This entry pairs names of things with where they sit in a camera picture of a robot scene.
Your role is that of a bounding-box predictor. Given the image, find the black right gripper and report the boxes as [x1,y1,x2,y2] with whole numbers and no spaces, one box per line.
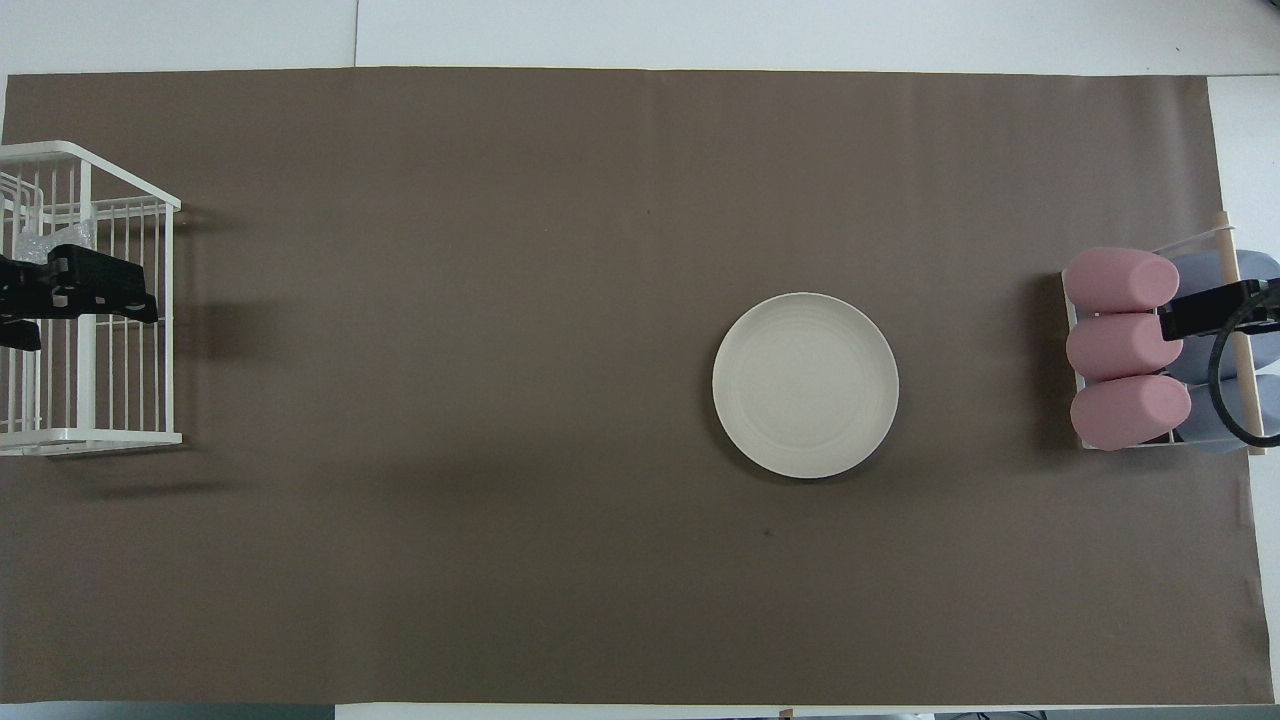
[1160,280,1280,341]

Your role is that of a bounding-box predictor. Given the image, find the brown table mat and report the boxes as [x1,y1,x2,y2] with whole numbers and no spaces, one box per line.
[0,67,1276,706]

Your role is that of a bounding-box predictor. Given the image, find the white wire dish rack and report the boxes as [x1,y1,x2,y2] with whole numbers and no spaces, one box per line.
[0,141,184,457]

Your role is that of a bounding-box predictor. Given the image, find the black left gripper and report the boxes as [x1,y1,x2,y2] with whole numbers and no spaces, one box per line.
[0,245,159,351]

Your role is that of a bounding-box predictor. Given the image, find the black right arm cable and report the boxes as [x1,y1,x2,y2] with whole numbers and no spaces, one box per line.
[1208,283,1280,448]

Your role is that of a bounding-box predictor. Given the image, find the pink plastic cup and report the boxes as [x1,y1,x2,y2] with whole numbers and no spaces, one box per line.
[1062,247,1181,316]
[1070,373,1193,451]
[1066,312,1184,383]

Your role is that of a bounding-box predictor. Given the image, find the cup rack with wooden rod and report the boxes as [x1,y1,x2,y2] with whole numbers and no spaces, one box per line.
[1060,210,1271,457]

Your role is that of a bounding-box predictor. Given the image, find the cream round plate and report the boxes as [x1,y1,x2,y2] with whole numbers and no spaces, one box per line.
[712,292,900,480]

